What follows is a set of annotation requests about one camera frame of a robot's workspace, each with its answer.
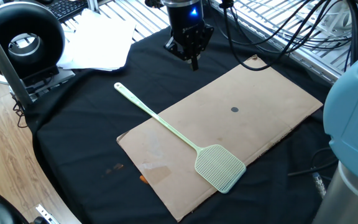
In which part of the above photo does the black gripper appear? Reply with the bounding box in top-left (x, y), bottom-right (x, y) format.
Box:
top-left (163, 0), bottom-right (214, 72)

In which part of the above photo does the pale green plastic flyswatter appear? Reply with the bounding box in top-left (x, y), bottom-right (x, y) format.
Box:
top-left (114, 82), bottom-right (247, 194)

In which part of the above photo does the brown cardboard sheet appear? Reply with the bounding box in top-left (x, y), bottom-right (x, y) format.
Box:
top-left (116, 55), bottom-right (324, 222)

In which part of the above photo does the white paper stack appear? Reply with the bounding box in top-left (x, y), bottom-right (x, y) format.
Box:
top-left (56, 8), bottom-right (136, 72)

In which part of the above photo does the black computer keyboard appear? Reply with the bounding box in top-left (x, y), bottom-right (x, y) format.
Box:
top-left (44, 0), bottom-right (90, 22)

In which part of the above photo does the black table cloth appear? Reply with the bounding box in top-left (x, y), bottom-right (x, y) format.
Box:
top-left (25, 15), bottom-right (358, 224)

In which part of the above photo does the black wrist cable bundle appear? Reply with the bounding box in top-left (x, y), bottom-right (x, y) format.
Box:
top-left (209, 0), bottom-right (358, 72)

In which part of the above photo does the black ring light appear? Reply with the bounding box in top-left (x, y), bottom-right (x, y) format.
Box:
top-left (0, 1), bottom-right (76, 94)

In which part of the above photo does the grey metal frame post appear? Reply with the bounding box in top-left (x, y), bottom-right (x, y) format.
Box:
top-left (0, 12), bottom-right (34, 110)

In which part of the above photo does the black cable with silver plug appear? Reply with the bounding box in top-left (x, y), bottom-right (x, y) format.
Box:
top-left (287, 147), bottom-right (338, 198)

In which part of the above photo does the white metal bracket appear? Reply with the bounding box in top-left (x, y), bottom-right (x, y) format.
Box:
top-left (35, 204), bottom-right (60, 224)

